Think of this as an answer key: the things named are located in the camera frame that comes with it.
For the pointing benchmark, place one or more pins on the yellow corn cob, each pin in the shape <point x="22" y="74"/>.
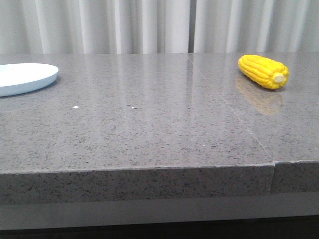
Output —
<point x="268" y="73"/>

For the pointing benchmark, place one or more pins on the white round plate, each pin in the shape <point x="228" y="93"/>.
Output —
<point x="22" y="78"/>

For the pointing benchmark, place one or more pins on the white pleated curtain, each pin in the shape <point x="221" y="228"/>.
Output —
<point x="158" y="26"/>

